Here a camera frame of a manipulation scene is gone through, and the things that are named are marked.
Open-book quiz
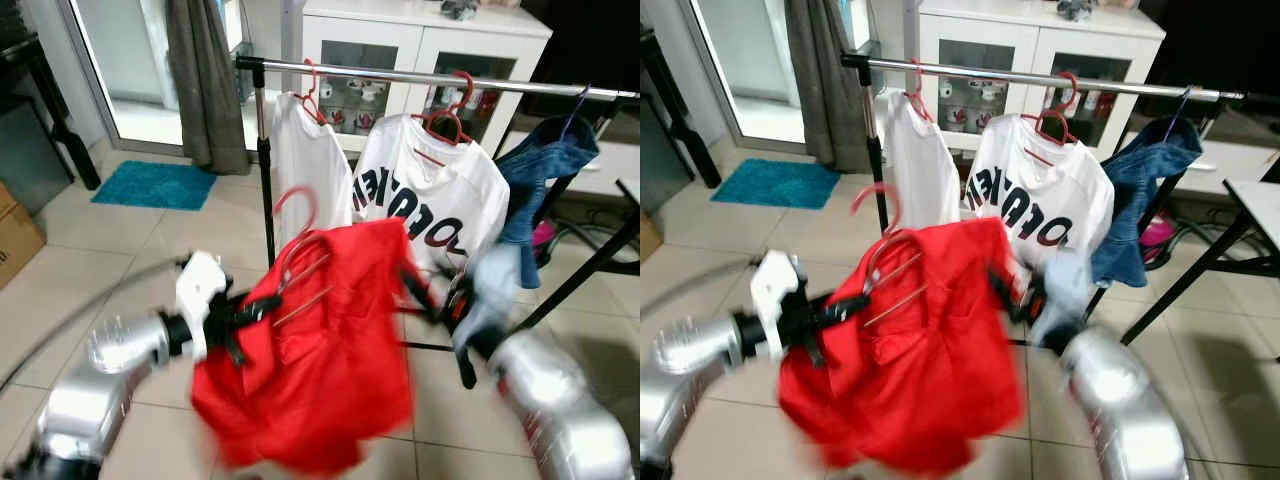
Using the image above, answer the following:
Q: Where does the red shirt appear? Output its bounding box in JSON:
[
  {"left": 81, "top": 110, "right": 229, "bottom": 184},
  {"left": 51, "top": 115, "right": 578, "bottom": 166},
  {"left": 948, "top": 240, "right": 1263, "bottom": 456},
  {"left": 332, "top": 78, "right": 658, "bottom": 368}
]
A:
[
  {"left": 190, "top": 217, "right": 416, "bottom": 476},
  {"left": 778, "top": 217, "right": 1026, "bottom": 476}
]

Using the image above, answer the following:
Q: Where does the red plastic hanger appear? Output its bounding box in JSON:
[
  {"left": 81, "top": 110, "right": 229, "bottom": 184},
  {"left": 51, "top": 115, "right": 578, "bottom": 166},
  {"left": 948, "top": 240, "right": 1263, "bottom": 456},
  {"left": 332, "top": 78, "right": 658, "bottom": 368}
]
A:
[
  {"left": 295, "top": 58, "right": 331, "bottom": 126},
  {"left": 905, "top": 58, "right": 936, "bottom": 123},
  {"left": 1020, "top": 72, "right": 1083, "bottom": 168},
  {"left": 272, "top": 187, "right": 336, "bottom": 326},
  {"left": 850, "top": 182, "right": 926, "bottom": 329},
  {"left": 412, "top": 72, "right": 477, "bottom": 168}
]

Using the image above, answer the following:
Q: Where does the blue plastic hanger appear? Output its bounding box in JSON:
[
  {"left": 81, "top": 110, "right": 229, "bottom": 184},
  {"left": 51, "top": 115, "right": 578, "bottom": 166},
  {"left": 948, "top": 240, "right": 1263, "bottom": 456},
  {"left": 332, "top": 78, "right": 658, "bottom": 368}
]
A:
[
  {"left": 1160, "top": 88, "right": 1193, "bottom": 141},
  {"left": 558, "top": 85, "right": 593, "bottom": 141}
]

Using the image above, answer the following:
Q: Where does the white T-shirt with dark lettering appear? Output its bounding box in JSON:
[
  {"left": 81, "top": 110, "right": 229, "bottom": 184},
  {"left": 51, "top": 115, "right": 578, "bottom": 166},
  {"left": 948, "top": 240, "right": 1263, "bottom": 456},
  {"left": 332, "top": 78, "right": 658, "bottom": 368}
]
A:
[
  {"left": 353, "top": 113, "right": 511, "bottom": 276},
  {"left": 965, "top": 113, "right": 1116, "bottom": 276}
]

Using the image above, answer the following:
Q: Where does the white table with black legs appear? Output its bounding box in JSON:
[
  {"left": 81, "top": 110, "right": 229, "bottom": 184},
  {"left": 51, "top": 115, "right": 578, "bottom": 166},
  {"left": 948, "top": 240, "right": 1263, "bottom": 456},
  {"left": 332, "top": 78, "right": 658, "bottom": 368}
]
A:
[
  {"left": 1120, "top": 178, "right": 1280, "bottom": 346},
  {"left": 505, "top": 180, "right": 641, "bottom": 336}
]

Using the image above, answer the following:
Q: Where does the teal floor mat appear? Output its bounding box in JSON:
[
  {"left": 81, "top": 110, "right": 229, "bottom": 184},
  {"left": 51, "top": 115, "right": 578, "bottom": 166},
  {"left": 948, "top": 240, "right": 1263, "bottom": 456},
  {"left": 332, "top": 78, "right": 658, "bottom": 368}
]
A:
[
  {"left": 92, "top": 160, "right": 218, "bottom": 211},
  {"left": 712, "top": 158, "right": 841, "bottom": 211}
]

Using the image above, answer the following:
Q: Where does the plain white shirt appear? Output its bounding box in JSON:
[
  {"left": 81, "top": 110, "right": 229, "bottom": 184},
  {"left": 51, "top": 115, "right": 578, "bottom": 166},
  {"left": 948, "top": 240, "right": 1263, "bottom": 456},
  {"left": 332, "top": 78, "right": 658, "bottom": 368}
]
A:
[
  {"left": 270, "top": 92, "right": 353, "bottom": 256},
  {"left": 883, "top": 90, "right": 963, "bottom": 231}
]

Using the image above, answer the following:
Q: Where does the blue denim jacket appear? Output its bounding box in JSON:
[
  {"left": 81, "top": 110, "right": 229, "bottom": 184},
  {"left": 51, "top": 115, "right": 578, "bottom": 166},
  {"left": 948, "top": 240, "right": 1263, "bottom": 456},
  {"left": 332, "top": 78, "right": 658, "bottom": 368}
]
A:
[
  {"left": 1090, "top": 117, "right": 1204, "bottom": 289},
  {"left": 497, "top": 115, "right": 601, "bottom": 291}
]

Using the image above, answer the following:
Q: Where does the chrome clothes rack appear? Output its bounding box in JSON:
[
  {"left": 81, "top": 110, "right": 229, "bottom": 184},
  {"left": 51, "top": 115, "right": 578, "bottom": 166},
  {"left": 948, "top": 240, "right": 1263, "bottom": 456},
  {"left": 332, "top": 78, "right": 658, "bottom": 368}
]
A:
[
  {"left": 842, "top": 52, "right": 1248, "bottom": 346},
  {"left": 235, "top": 55, "right": 641, "bottom": 353}
]

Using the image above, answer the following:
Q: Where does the grey curtain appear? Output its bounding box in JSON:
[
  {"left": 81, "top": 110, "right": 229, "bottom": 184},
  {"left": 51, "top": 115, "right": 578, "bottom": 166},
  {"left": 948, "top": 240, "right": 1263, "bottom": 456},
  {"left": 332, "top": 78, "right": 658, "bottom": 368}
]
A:
[
  {"left": 785, "top": 0, "right": 871, "bottom": 173},
  {"left": 165, "top": 0, "right": 251, "bottom": 176}
]

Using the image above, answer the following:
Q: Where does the black desk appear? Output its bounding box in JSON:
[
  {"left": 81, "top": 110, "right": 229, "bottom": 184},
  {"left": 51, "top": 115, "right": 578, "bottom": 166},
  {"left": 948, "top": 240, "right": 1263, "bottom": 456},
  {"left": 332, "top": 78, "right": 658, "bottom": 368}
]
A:
[
  {"left": 640, "top": 30, "right": 723, "bottom": 216},
  {"left": 0, "top": 35, "right": 101, "bottom": 216}
]

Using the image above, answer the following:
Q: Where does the white glass-door cabinet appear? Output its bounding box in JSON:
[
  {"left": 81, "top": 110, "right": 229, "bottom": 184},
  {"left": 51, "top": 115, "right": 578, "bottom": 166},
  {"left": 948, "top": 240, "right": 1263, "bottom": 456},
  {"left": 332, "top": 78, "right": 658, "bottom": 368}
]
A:
[
  {"left": 300, "top": 0, "right": 553, "bottom": 156},
  {"left": 918, "top": 0, "right": 1167, "bottom": 151}
]

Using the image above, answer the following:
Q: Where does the white sliding glass door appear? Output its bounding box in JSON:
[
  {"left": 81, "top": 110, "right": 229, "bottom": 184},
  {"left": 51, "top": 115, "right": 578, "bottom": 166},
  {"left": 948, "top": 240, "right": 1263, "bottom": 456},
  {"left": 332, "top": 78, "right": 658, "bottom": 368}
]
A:
[
  {"left": 60, "top": 0, "right": 301, "bottom": 151},
  {"left": 685, "top": 0, "right": 921, "bottom": 146}
]

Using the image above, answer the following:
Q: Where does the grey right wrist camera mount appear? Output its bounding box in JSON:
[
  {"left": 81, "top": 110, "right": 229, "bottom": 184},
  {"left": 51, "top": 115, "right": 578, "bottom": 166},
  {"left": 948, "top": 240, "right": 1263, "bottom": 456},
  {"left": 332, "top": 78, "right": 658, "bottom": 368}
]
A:
[
  {"left": 1030, "top": 250, "right": 1091, "bottom": 346},
  {"left": 455, "top": 243, "right": 523, "bottom": 351}
]

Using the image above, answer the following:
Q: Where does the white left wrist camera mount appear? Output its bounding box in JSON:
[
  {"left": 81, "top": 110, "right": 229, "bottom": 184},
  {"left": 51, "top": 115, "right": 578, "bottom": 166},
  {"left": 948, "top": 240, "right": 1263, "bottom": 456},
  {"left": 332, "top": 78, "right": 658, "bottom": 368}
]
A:
[
  {"left": 750, "top": 250, "right": 806, "bottom": 361},
  {"left": 175, "top": 250, "right": 231, "bottom": 361}
]

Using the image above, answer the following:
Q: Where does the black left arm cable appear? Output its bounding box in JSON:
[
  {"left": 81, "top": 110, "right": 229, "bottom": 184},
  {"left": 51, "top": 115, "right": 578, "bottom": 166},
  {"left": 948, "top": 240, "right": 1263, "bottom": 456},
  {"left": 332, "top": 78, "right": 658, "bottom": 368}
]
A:
[
  {"left": 0, "top": 255, "right": 191, "bottom": 391},
  {"left": 640, "top": 258, "right": 761, "bottom": 311}
]

